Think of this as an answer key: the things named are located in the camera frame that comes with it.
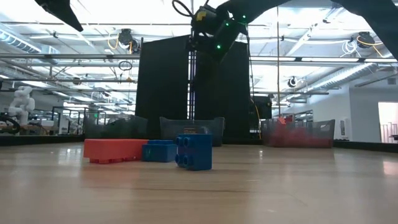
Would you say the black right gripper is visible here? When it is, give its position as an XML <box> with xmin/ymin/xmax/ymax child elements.
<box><xmin>189</xmin><ymin>17</ymin><xmax>250</xmax><ymax>63</ymax></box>

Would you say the long orange toy brick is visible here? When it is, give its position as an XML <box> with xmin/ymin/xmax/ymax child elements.
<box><xmin>277</xmin><ymin>115</ymin><xmax>295</xmax><ymax>125</ymax></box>
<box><xmin>83</xmin><ymin>139</ymin><xmax>149</xmax><ymax>164</ymax></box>

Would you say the small blue toy brick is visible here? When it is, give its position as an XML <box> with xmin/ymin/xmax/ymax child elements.
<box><xmin>175</xmin><ymin>133</ymin><xmax>213</xmax><ymax>171</ymax></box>
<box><xmin>142</xmin><ymin>139</ymin><xmax>178</xmax><ymax>162</ymax></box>

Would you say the thin hanging pole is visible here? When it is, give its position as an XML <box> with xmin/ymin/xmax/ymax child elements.
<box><xmin>276</xmin><ymin>6</ymin><xmax>280</xmax><ymax>116</ymax></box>

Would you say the black folding partition screen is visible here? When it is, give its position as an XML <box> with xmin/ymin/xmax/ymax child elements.
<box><xmin>135</xmin><ymin>27</ymin><xmax>251</xmax><ymax>144</ymax></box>

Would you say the black equipment box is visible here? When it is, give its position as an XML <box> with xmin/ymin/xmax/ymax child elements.
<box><xmin>250</xmin><ymin>95</ymin><xmax>273</xmax><ymax>119</ymax></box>

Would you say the grey plastic bin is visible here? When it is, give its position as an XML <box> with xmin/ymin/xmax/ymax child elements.
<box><xmin>83</xmin><ymin>114</ymin><xmax>149</xmax><ymax>140</ymax></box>
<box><xmin>159</xmin><ymin>116</ymin><xmax>226</xmax><ymax>147</ymax></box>
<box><xmin>261</xmin><ymin>119</ymin><xmax>336</xmax><ymax>149</ymax></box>

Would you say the black metal rack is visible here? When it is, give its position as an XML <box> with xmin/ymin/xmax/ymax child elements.
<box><xmin>52</xmin><ymin>105</ymin><xmax>106</xmax><ymax>127</ymax></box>

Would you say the white humanoid robot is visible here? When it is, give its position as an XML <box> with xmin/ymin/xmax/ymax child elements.
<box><xmin>7</xmin><ymin>86</ymin><xmax>36</xmax><ymax>125</ymax></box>

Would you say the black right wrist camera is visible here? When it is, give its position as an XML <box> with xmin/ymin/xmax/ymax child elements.
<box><xmin>191</xmin><ymin>6</ymin><xmax>220</xmax><ymax>35</ymax></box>

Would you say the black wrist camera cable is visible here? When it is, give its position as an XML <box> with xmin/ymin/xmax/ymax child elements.
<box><xmin>172</xmin><ymin>0</ymin><xmax>195</xmax><ymax>18</ymax></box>

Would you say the black ceiling cable reel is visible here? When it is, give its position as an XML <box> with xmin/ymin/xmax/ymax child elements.
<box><xmin>356</xmin><ymin>30</ymin><xmax>376</xmax><ymax>49</ymax></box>
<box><xmin>118</xmin><ymin>27</ymin><xmax>141</xmax><ymax>54</ymax></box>

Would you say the hanging black cable coil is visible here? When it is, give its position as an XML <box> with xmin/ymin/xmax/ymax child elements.
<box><xmin>118</xmin><ymin>60</ymin><xmax>134</xmax><ymax>72</ymax></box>

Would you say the yellow cable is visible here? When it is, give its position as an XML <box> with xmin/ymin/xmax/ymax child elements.
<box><xmin>252</xmin><ymin>98</ymin><xmax>261</xmax><ymax>139</ymax></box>

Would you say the white wall dispenser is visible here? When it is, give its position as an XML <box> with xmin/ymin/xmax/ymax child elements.
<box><xmin>338</xmin><ymin>117</ymin><xmax>352</xmax><ymax>139</ymax></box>

